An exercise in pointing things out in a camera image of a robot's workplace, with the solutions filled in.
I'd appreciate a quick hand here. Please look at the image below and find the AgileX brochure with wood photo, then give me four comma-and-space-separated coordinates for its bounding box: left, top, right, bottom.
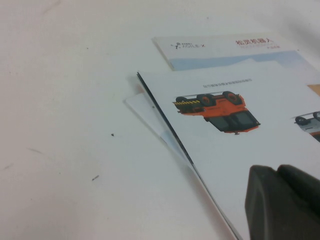
151, 32, 320, 98

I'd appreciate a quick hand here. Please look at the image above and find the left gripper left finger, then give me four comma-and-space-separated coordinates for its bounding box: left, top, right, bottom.
244, 164, 320, 240

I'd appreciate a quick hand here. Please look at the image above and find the white paper sheet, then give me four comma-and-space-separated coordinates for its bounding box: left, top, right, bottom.
122, 93, 198, 173

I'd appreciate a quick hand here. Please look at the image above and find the Leador logistics brochure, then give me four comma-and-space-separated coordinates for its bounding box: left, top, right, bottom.
136, 71, 320, 240

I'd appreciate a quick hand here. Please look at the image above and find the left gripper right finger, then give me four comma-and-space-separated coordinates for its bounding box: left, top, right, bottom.
277, 163, 320, 218

